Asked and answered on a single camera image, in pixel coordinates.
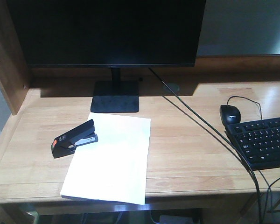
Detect white paper sheets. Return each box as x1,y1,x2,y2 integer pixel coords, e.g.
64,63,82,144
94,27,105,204
60,112,151,205

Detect black keyboard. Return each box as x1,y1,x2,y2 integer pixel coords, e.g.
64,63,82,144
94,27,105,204
225,117,280,170

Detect black monitor with stand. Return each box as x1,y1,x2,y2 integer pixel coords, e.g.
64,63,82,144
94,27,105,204
7,0,206,113

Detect thin black mouse cable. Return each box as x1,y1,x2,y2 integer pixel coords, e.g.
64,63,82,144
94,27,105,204
226,96,280,224

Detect grey desk cable grommet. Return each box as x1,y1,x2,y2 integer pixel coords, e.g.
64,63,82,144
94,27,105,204
163,83,180,92

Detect white power strip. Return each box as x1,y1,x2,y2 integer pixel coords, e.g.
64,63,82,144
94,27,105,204
159,215,193,224

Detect black computer mouse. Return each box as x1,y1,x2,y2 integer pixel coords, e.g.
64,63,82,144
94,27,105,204
219,105,241,126

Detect wooden desk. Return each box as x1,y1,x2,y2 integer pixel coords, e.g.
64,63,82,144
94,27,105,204
0,0,280,224

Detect black monitor cable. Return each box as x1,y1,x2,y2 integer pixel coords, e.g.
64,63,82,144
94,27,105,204
148,67,264,224

